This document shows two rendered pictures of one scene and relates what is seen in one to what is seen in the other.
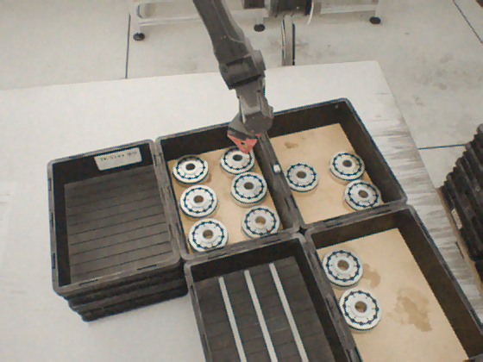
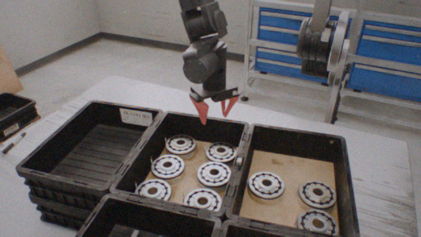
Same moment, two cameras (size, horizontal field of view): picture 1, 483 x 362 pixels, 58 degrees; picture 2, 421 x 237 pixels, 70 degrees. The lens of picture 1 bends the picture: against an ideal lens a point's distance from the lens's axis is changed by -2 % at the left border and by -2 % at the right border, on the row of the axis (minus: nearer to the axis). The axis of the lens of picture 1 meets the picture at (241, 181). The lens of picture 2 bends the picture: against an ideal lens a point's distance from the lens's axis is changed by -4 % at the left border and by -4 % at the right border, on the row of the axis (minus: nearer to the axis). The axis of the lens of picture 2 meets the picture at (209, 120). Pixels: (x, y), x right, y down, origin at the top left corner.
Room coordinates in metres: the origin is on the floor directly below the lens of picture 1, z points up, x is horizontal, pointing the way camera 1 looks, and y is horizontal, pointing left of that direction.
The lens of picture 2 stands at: (0.12, -0.36, 1.50)
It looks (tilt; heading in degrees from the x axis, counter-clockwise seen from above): 34 degrees down; 31
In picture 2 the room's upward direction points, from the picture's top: straight up
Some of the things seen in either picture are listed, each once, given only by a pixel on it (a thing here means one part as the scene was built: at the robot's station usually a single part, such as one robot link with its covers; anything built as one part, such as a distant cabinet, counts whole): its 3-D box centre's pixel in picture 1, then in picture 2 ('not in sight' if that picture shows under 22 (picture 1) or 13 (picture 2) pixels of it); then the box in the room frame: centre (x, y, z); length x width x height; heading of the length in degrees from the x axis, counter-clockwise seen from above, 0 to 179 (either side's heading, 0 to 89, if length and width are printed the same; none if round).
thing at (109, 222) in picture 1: (114, 219); (100, 151); (0.59, 0.34, 0.87); 0.40 x 0.30 x 0.11; 16
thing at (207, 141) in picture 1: (222, 193); (189, 168); (0.67, 0.05, 0.87); 0.40 x 0.30 x 0.11; 16
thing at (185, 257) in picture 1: (222, 183); (188, 155); (0.67, 0.05, 0.92); 0.40 x 0.30 x 0.02; 16
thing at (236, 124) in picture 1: (251, 110); (214, 79); (0.69, -0.02, 1.17); 0.10 x 0.07 x 0.07; 150
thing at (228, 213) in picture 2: (326, 158); (293, 174); (0.76, -0.24, 0.92); 0.40 x 0.30 x 0.02; 16
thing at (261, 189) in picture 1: (248, 187); (214, 174); (0.70, -0.02, 0.86); 0.10 x 0.10 x 0.01
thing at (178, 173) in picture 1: (191, 168); (181, 143); (0.77, 0.15, 0.86); 0.10 x 0.10 x 0.01
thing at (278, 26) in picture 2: not in sight; (298, 47); (2.58, 0.27, 0.60); 0.72 x 0.03 x 0.56; 97
